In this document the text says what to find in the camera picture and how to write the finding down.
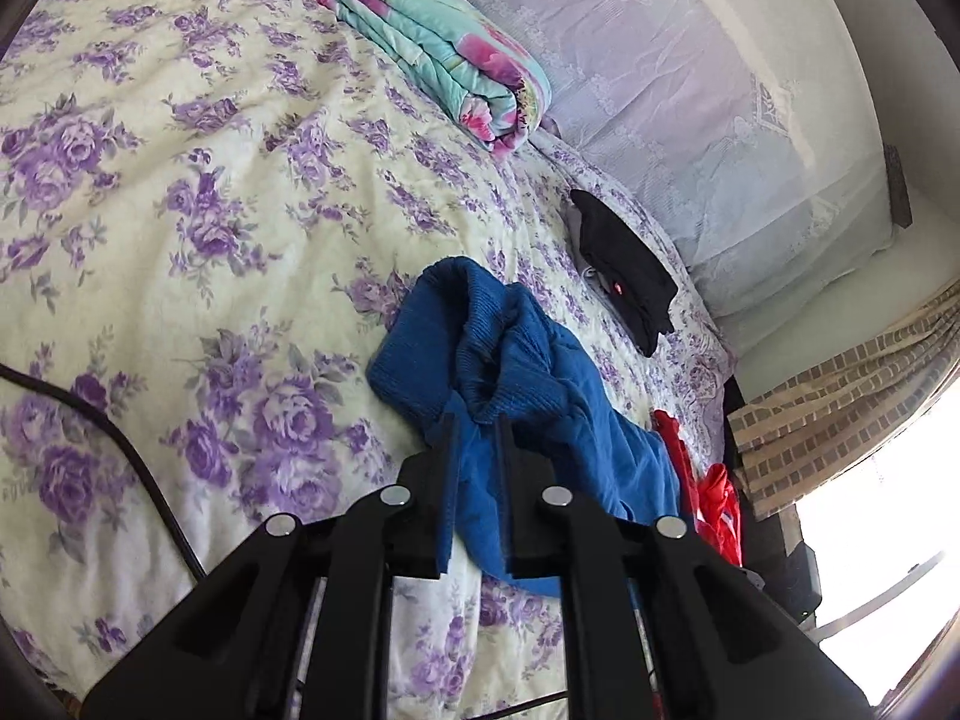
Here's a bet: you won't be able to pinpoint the blue pants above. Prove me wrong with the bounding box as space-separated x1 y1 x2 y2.
368 257 680 583

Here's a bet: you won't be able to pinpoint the red garment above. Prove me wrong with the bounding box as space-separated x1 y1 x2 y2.
652 410 743 567

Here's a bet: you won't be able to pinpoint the beige checked curtain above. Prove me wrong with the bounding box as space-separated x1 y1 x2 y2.
729 283 958 520

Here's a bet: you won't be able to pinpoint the folded black garment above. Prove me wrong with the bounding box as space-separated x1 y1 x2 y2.
566 188 679 358

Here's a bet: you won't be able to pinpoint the purple floral bedspread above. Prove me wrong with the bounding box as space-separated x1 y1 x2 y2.
0 0 737 720

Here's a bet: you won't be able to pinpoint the lavender lace headboard cover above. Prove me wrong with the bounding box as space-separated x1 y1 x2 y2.
469 0 893 351

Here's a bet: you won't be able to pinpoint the folded teal pink floral quilt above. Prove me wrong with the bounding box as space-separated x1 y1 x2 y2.
316 0 551 156

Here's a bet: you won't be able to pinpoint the black cable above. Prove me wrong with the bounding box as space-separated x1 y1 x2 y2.
0 362 209 582

